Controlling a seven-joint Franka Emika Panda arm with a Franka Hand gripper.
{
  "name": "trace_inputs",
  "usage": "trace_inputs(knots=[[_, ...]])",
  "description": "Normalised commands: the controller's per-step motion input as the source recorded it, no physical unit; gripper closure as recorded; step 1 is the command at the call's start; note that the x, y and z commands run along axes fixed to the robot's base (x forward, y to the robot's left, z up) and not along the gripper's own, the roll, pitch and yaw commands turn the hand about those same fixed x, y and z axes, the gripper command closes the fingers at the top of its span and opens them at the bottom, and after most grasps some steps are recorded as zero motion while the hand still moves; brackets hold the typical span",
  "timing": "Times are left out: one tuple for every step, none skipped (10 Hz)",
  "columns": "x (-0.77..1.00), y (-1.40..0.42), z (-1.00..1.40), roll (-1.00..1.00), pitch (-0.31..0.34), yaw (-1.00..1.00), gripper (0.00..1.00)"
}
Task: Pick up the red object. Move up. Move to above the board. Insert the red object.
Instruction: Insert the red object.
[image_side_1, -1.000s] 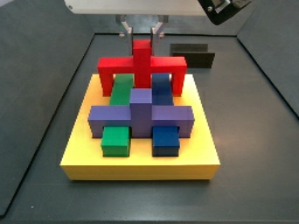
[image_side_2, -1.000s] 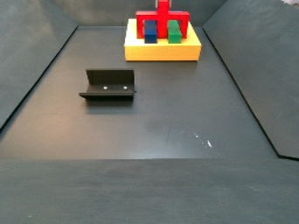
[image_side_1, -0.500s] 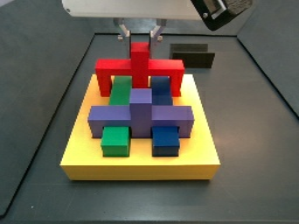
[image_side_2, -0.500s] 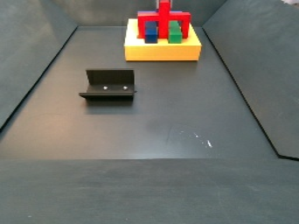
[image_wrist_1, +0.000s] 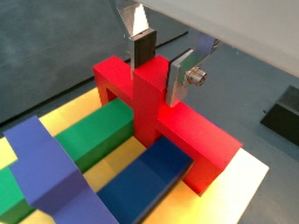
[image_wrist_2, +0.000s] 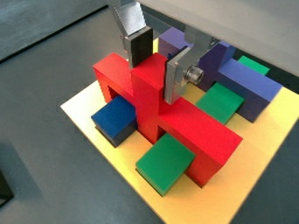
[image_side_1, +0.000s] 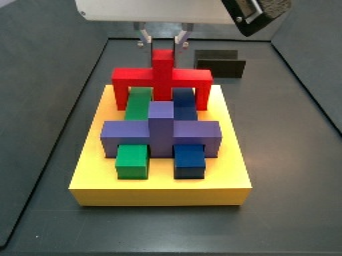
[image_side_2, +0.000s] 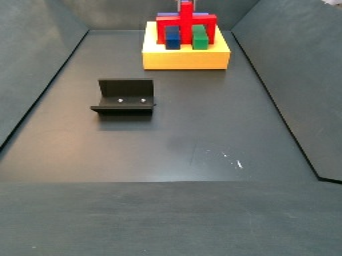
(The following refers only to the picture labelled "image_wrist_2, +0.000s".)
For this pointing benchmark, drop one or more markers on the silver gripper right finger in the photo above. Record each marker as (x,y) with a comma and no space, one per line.
(189,45)

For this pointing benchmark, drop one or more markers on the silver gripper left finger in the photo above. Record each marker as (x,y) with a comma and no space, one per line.
(136,33)

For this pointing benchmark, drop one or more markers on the red cross-shaped block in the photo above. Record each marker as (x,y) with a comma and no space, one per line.
(197,131)

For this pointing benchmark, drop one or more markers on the yellow base board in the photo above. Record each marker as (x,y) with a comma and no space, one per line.
(190,204)

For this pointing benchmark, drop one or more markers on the purple cross-shaped block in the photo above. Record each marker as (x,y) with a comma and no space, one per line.
(235,83)

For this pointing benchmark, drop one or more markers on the blue long block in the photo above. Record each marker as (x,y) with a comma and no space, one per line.
(114,120)

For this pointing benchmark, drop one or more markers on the green long block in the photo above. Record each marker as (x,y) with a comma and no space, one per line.
(165,162)

